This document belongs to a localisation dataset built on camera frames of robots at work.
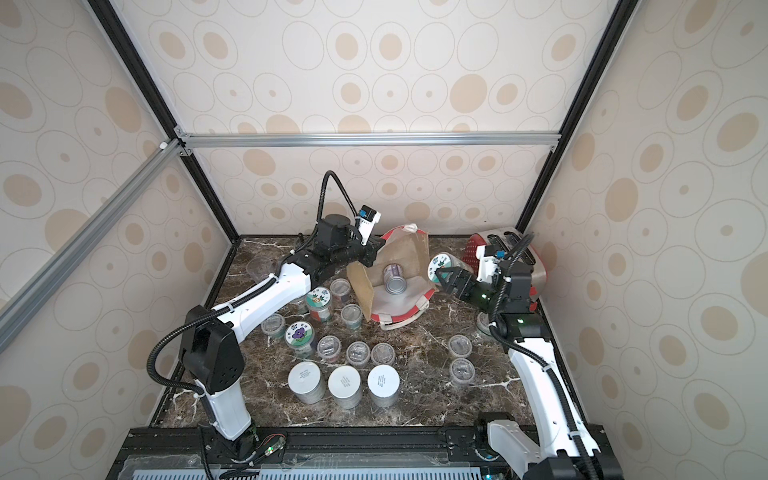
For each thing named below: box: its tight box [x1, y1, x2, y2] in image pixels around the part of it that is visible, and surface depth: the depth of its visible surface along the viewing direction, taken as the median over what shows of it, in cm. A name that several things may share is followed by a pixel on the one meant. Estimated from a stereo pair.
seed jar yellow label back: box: [476, 312, 491, 336], surface depth 92 cm
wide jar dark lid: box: [367, 364, 401, 408], surface depth 76 cm
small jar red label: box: [317, 335, 342, 363], surface depth 87 cm
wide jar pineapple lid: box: [306, 286, 332, 323], surface depth 94 cm
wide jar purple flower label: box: [285, 321, 315, 359], surface depth 87 cm
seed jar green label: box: [341, 303, 363, 332], surface depth 94 cm
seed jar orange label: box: [346, 341, 371, 369], surface depth 85 cm
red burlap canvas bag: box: [346, 223, 436, 330], surface depth 93 cm
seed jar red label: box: [448, 334, 473, 358], surface depth 87 cm
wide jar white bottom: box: [328, 365, 363, 410], surface depth 76 cm
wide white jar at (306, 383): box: [288, 361, 325, 405], surface depth 78 cm
